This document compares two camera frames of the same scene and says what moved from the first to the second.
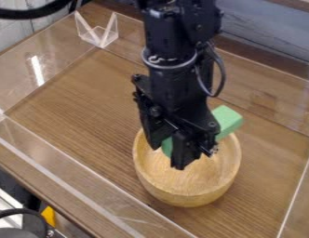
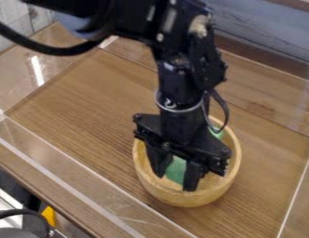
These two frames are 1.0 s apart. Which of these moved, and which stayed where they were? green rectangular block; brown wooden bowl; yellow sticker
Moved: green rectangular block
Stayed: yellow sticker; brown wooden bowl
